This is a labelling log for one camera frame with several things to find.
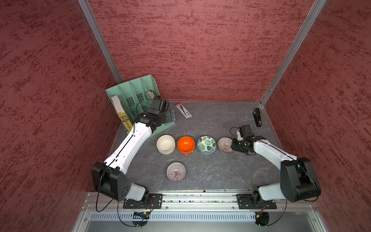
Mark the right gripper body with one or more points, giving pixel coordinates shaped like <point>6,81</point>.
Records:
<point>238,145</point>

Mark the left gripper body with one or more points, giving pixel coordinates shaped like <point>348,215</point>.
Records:
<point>166,118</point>

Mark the striped bowl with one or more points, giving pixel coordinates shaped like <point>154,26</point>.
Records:
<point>224,145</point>
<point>176,172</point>

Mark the cream bowl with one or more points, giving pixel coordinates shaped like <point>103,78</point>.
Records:
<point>166,144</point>

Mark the orange bowl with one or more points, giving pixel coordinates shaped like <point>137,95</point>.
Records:
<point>186,145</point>

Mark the green leaf bowl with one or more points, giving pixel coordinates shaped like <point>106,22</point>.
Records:
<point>206,145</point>

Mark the striped bowl front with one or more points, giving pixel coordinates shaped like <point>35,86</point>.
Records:
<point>176,172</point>

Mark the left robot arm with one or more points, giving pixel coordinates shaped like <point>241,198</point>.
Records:
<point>109,177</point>

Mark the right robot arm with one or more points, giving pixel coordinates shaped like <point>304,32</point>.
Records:
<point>298,180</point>

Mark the black stapler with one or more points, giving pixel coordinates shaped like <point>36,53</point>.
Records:
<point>257,117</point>

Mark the mint green file organizer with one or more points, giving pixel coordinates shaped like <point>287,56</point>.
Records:
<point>136,95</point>

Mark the yellow book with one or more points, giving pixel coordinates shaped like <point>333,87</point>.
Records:
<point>121,113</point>

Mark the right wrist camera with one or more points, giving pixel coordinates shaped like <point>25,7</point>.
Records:
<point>244,132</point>

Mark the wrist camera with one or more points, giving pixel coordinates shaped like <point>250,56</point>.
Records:
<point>158,106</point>
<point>244,132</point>

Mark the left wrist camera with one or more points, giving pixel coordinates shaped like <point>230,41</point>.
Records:
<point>158,106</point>

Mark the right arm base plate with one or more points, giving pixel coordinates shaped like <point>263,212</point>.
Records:
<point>254,202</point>

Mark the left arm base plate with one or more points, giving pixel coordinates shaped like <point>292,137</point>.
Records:
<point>151,201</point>

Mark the aluminium rail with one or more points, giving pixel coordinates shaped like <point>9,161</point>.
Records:
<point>212,200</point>

